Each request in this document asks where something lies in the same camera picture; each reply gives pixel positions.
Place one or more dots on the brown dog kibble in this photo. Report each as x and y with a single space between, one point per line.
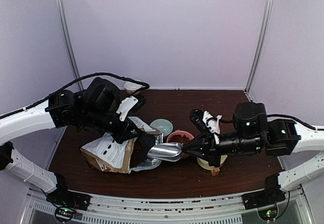
137 156

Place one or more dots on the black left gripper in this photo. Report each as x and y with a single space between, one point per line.
124 135

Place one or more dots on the right aluminium frame post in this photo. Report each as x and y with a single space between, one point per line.
260 44

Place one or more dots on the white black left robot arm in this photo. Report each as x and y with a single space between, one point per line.
98 107

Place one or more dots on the white ceramic patterned bowl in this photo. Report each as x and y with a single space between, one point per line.
130 87

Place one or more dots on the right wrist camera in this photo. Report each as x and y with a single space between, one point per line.
206 122

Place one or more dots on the teal ribbed ceramic bowl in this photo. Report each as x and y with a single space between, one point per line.
163 125

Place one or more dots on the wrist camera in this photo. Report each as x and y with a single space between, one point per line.
206 122
130 104

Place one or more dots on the metal front base rail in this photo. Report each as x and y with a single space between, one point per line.
215 209

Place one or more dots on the cream yellow pet bowl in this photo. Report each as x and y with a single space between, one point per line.
205 165

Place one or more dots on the aluminium corner frame post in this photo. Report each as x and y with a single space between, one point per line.
67 39

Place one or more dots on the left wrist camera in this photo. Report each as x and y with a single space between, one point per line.
130 104

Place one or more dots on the pink pet bowl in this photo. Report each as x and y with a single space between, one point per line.
180 136

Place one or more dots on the wooden pet bowl stand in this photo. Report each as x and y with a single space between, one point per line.
215 171

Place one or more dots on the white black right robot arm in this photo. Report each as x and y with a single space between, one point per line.
253 134

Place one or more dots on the dog food bag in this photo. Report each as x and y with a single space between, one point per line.
106 155

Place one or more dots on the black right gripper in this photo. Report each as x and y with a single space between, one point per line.
209 152

